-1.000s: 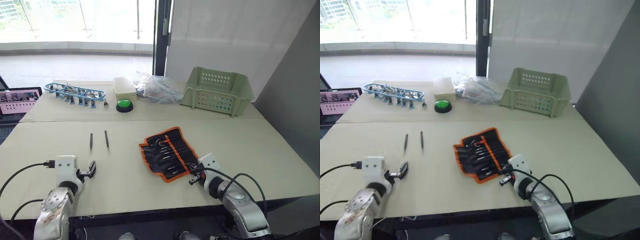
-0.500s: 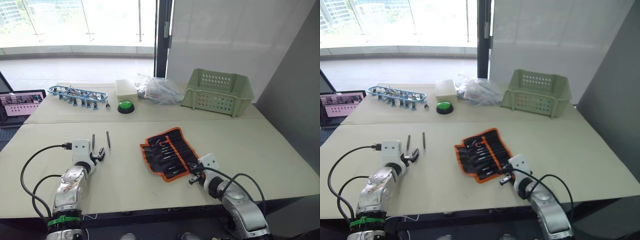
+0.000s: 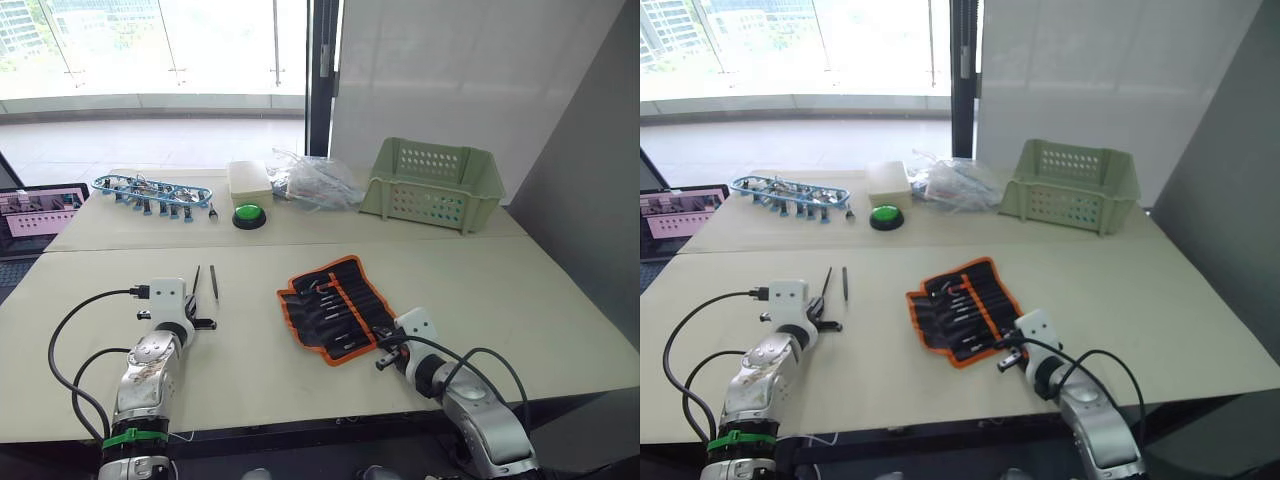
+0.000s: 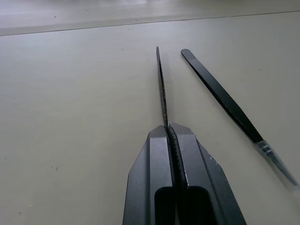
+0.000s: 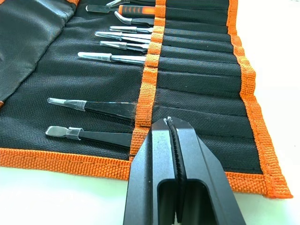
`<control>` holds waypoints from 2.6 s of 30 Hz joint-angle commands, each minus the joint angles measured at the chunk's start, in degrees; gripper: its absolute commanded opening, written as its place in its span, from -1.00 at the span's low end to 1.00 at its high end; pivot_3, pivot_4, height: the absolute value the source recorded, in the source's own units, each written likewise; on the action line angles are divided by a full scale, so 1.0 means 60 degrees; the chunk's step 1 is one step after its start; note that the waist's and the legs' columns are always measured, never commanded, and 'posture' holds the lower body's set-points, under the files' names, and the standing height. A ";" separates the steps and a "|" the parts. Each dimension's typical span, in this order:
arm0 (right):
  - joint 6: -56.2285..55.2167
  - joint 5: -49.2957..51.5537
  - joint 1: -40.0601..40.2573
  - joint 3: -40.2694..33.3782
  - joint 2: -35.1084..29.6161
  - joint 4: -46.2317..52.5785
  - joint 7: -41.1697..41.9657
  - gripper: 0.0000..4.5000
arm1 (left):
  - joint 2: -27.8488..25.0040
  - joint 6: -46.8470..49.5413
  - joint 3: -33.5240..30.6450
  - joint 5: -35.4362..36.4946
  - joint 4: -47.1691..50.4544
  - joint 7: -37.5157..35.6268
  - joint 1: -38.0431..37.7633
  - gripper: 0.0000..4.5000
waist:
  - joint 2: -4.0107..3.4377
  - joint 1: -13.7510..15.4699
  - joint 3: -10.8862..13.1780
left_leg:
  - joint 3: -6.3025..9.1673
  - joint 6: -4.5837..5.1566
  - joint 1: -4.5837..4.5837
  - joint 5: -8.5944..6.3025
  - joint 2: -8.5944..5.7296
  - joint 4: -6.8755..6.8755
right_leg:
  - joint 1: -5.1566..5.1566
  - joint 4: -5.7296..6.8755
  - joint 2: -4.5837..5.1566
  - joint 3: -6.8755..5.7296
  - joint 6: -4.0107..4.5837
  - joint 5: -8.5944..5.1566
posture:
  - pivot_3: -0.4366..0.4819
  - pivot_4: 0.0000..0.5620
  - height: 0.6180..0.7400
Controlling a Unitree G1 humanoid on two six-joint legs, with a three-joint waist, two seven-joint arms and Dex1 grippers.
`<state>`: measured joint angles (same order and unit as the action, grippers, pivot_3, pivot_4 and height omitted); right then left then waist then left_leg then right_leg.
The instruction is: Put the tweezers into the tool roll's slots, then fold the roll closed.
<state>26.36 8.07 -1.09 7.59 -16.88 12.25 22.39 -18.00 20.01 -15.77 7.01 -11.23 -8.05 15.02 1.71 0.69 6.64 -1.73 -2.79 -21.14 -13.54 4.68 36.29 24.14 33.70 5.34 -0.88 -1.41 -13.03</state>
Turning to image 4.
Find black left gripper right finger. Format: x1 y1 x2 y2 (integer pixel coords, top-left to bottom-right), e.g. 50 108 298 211
167 122 248 225

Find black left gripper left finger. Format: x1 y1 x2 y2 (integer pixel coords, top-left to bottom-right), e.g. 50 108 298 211
122 125 179 225

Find black tweezers with clear cap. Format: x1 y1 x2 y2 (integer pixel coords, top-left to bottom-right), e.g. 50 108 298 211
180 48 299 187

